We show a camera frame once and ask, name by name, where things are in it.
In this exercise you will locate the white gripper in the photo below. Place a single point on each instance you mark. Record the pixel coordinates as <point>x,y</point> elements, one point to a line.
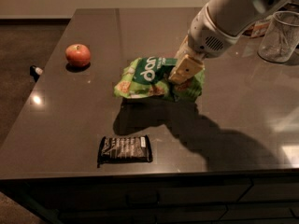
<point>205,38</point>

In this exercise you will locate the green rice chip bag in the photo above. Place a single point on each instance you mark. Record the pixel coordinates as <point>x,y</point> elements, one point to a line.
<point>147,77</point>

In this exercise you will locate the snack packet behind arm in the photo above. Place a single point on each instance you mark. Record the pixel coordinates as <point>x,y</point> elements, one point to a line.
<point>258,28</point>

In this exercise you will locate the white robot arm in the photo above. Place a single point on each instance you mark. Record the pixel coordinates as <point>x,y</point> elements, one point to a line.
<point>234,16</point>

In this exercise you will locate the black rxbar chocolate bar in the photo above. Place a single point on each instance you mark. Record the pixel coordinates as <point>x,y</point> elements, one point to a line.
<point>124,150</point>

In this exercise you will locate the red apple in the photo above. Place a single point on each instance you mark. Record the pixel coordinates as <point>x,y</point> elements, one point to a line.
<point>78,55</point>

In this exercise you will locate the small black white floor object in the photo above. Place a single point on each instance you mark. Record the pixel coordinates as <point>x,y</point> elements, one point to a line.
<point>35,71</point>

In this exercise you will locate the dark cabinet drawer front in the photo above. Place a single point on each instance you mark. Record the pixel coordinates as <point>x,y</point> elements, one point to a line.
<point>92,196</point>

